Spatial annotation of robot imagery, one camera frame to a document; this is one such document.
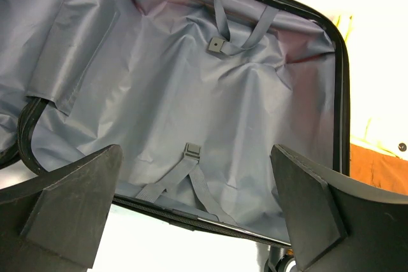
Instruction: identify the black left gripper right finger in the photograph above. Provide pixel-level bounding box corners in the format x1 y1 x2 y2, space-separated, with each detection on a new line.
271 145 407 271

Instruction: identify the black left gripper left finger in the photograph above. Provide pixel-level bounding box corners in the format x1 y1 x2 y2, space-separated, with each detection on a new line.
1 145 122 271

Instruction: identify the orange brown garment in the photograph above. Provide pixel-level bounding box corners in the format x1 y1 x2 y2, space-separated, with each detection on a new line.
350 144 407 195

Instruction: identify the yellow shirt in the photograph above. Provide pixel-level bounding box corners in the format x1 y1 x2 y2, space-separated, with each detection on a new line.
331 13 407 160

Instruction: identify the pink and teal kids suitcase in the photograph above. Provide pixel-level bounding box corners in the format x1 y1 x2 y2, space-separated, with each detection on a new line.
1 0 350 249

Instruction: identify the grey strap with male buckle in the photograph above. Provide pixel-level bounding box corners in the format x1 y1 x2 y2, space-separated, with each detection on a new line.
206 0 280 57

